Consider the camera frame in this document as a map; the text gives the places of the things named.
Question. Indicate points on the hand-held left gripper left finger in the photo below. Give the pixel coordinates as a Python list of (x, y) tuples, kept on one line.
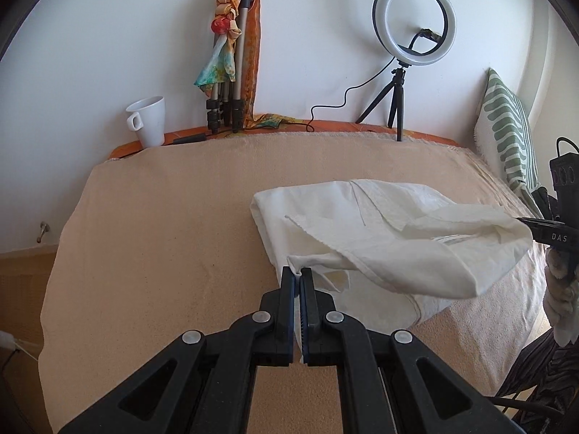
[(286, 307)]

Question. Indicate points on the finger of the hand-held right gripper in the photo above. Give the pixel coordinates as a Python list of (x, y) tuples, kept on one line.
[(536, 222)]

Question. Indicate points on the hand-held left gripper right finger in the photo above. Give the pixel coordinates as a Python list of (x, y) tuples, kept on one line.
[(310, 321)]

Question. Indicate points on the white garment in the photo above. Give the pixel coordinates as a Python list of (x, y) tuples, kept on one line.
[(362, 235)]

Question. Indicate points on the person's right hand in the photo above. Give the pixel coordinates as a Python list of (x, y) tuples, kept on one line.
[(563, 298)]

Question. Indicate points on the green patterned pillow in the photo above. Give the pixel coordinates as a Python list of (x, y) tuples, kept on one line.
[(502, 117)]

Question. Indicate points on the beige blanket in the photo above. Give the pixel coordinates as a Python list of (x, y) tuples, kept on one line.
[(158, 235)]

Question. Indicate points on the dark patterned clothing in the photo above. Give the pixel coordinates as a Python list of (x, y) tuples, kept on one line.
[(543, 370)]

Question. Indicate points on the small black tripod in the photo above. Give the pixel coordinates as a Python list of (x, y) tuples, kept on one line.
[(398, 99)]

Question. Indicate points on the folded silver tripod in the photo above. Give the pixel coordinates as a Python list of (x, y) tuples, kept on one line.
[(235, 108)]

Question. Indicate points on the white cup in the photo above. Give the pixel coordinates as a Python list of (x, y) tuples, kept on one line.
[(151, 122)]

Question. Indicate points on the colourful orange scarf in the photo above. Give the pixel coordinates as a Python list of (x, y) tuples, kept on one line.
[(221, 63)]

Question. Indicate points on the metal door stop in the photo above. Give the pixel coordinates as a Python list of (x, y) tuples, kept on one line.
[(44, 228)]

